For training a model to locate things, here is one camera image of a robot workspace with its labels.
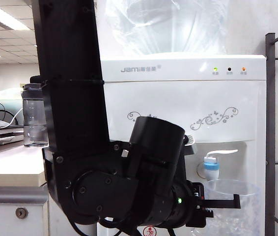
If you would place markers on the white plastic bag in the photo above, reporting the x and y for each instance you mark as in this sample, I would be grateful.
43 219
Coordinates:
10 93

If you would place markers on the long ceiling light panel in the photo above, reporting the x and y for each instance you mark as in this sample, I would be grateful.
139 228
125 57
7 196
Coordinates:
6 18

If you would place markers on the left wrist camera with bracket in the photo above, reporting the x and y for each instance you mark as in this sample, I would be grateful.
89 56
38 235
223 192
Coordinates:
190 148

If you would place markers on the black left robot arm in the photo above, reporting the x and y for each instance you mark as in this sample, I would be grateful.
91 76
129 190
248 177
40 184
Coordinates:
72 98

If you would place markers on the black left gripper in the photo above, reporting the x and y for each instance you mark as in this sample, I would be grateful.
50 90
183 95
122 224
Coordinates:
199 221

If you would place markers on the round metal drawer lock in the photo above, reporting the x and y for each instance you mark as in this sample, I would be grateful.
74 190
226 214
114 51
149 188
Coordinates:
21 213

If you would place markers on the blue cold water tap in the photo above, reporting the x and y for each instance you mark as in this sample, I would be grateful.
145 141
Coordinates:
211 166

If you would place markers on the white water dispenser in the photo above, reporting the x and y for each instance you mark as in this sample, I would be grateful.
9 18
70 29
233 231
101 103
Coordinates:
178 98

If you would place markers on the dark grey water bottle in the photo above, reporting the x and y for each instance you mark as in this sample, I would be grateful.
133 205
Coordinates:
33 118

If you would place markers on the plastic-wrapped water jug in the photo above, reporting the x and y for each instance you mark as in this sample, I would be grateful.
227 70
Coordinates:
166 29

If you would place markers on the clear plastic mug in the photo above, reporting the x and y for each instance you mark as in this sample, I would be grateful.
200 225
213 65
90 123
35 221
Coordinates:
239 221

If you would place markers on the black office chair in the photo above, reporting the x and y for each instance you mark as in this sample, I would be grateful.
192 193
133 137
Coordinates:
36 79

